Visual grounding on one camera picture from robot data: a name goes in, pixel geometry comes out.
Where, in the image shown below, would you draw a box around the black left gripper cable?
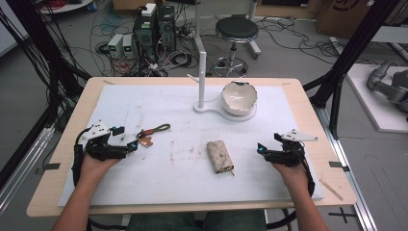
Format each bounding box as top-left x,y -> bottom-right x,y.
70,127 -> 94,188

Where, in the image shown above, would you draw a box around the thin wooden stick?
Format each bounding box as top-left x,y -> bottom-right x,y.
319,178 -> 344,202

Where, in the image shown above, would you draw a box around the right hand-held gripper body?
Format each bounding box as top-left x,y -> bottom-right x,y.
268,128 -> 319,168

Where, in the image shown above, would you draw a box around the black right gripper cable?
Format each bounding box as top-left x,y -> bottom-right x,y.
266,150 -> 317,231

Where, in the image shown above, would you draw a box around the white stand with post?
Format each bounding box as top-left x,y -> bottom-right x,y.
186,51 -> 258,123

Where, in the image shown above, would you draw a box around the person's left hand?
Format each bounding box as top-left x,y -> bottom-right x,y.
78,151 -> 123,189

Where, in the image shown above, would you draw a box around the black round stool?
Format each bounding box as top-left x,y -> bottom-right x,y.
212,13 -> 260,78

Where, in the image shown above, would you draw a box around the beige quilted key pouch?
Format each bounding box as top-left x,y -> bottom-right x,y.
206,140 -> 236,177

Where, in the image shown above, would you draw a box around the black metal frame post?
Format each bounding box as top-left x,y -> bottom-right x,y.
302,0 -> 402,141
0,0 -> 92,191

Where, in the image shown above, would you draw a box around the black computer tower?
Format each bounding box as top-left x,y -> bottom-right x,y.
132,12 -> 159,65
156,5 -> 177,54

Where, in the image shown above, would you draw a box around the tangle of floor cables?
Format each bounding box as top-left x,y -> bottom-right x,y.
89,6 -> 200,78

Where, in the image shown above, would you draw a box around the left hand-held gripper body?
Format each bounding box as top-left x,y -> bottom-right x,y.
75,119 -> 130,162

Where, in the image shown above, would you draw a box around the white eggshell-shaped bowl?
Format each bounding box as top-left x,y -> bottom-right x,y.
220,80 -> 259,116

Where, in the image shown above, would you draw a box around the brown keychain with olive strap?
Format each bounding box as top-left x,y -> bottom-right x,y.
136,123 -> 171,148

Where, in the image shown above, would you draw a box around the grey power supply unit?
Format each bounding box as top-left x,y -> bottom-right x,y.
107,33 -> 125,59
121,34 -> 135,60

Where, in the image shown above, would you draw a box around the person's green trousers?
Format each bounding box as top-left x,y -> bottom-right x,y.
125,209 -> 268,231

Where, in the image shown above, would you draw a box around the white floor board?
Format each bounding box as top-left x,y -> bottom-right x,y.
345,63 -> 408,135

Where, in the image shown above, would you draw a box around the white box on tower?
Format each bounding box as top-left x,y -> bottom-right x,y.
140,2 -> 157,18

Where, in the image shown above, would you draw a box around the person's right hand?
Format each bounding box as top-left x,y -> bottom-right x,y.
270,160 -> 312,195

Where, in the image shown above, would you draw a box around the light wooden table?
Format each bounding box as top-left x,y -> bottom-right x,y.
26,76 -> 358,218

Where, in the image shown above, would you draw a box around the brown cardboard box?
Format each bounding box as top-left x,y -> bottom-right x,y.
315,0 -> 408,40

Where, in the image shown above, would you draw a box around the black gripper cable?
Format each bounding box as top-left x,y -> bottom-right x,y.
70,127 -> 94,188
266,150 -> 317,231

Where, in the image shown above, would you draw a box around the white foam mat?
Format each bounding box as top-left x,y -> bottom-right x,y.
57,84 -> 325,208

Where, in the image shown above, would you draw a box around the black tape cross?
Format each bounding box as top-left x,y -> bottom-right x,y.
327,206 -> 358,224

